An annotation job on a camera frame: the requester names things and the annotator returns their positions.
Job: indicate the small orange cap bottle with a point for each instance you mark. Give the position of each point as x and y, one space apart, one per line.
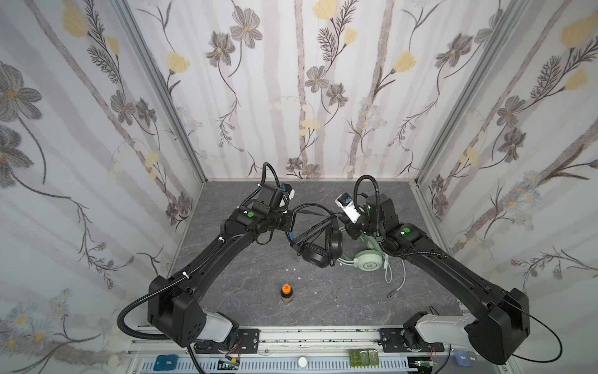
287 293

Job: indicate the blue grey box right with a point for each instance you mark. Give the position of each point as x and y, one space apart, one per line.
462 358

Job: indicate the blue box on rail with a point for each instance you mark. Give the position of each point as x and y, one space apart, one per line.
165 363

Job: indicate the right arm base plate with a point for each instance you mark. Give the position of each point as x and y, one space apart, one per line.
399 340

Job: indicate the left corner aluminium profile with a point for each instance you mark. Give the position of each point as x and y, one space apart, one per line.
158 83

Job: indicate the right corner aluminium profile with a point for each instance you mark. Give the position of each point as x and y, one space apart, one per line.
498 40

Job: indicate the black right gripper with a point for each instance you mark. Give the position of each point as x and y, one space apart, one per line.
354 229

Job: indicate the mint green headphones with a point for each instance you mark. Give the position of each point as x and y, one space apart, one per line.
370 259

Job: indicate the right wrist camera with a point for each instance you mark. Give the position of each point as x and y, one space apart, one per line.
346 203

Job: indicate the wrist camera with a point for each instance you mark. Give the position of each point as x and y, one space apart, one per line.
346 203
288 191

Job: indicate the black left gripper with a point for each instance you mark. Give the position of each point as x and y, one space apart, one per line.
287 221

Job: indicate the corner aluminium profile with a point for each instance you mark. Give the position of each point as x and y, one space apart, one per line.
158 83
498 40

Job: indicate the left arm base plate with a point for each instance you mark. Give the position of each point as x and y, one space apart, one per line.
241 341

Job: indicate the black blue headphones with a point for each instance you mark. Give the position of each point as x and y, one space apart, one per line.
322 243

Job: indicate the aluminium mounting rail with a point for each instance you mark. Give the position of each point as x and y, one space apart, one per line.
327 351

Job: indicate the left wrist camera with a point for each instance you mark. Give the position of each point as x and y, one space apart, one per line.
288 191

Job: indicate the green battery pack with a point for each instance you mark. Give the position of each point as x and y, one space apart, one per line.
363 358

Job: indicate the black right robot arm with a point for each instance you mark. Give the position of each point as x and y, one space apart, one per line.
497 321

